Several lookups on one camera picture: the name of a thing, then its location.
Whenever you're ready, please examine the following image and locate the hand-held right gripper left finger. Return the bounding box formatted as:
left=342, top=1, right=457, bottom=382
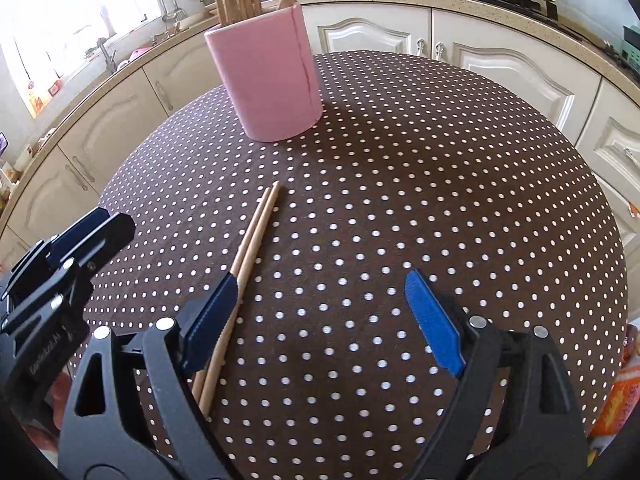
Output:
left=57, top=274, right=241, bottom=480

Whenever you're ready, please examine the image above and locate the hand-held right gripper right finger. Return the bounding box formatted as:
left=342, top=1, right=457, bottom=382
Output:
left=404, top=269, right=591, bottom=480

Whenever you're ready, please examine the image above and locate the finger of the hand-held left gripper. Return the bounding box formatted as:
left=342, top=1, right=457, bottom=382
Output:
left=47, top=207, right=137, bottom=281

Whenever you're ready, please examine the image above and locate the light wooden chopstick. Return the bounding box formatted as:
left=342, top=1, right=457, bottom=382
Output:
left=191, top=187, right=273, bottom=401
left=199, top=182, right=282, bottom=418

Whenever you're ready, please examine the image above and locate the pink cylindrical cup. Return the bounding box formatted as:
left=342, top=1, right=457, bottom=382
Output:
left=204, top=2, right=323, bottom=142

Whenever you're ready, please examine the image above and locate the person's left hand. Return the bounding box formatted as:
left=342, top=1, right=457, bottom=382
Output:
left=20, top=369, right=76, bottom=461

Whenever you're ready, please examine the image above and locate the brown polka-dot tablecloth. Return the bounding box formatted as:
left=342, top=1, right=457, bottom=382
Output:
left=67, top=50, right=628, bottom=480

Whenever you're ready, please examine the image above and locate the chrome kitchen faucet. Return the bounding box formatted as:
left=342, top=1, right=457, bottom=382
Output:
left=75, top=25, right=118, bottom=73

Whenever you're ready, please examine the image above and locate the orange patterned cloth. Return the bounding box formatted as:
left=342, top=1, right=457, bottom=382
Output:
left=587, top=322, right=640, bottom=466

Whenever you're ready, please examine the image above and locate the white framed window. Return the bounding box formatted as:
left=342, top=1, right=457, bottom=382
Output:
left=0, top=0, right=166, bottom=116

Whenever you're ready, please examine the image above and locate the green countertop appliance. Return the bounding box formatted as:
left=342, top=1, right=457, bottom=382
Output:
left=620, top=25, right=640, bottom=68

